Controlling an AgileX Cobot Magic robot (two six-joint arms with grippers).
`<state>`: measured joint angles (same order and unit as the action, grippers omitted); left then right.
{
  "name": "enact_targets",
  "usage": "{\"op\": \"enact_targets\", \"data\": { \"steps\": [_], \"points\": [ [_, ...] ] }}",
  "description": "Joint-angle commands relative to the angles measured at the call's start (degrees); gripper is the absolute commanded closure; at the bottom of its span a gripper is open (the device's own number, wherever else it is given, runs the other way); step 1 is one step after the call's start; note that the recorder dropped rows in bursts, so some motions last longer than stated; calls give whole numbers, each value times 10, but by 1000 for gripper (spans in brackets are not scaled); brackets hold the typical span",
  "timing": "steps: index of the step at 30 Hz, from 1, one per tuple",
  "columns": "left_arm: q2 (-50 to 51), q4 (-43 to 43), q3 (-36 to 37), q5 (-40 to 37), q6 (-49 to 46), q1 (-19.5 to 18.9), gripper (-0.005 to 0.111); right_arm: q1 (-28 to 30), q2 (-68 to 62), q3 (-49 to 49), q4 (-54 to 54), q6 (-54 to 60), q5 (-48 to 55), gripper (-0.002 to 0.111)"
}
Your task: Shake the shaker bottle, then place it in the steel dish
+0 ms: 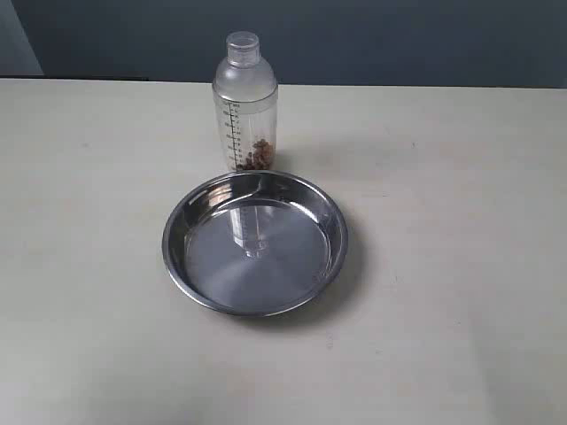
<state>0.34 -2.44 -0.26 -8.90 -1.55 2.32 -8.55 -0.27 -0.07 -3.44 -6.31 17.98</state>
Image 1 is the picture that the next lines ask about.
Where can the round stainless steel plate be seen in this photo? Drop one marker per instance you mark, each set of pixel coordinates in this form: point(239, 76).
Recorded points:
point(254, 243)

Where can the clear plastic shaker bottle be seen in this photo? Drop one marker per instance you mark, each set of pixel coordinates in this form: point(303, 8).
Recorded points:
point(245, 93)

